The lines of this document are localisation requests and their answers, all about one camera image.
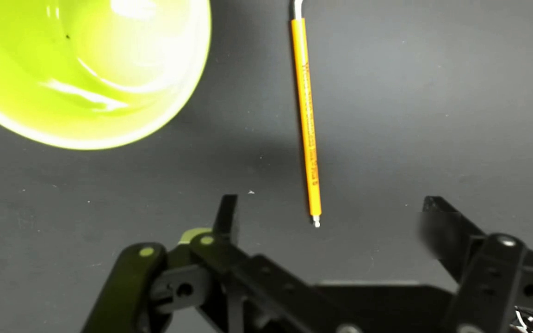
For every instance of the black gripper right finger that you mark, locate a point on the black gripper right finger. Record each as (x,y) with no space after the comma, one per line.
(454,239)

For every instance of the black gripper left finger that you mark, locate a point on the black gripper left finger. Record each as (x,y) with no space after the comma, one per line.
(226,219)

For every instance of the orange hex key tool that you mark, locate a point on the orange hex key tool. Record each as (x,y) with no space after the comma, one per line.
(306,110)

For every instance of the yellow-green plastic mug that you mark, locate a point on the yellow-green plastic mug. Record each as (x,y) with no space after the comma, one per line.
(97,74)

